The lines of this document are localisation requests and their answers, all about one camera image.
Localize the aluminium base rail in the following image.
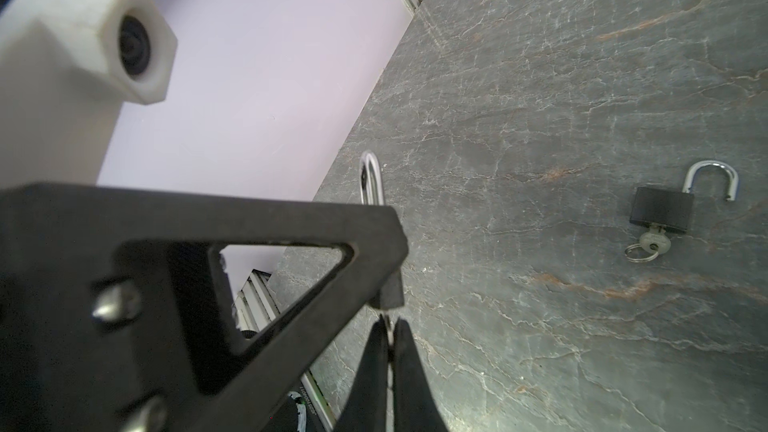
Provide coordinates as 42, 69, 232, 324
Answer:
233, 269, 336, 431

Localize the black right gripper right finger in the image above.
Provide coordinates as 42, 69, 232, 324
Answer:
391, 319, 448, 432

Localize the black padlock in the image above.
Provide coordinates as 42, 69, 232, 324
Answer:
358, 150, 406, 311
629, 159, 740, 234

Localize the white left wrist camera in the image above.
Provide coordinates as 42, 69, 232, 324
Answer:
1, 0, 178, 188

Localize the silver key with ring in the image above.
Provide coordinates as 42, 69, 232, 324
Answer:
624, 224, 672, 264

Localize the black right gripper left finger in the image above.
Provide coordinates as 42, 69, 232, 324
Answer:
334, 315, 391, 432

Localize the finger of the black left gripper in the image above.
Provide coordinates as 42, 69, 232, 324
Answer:
1, 183, 408, 431

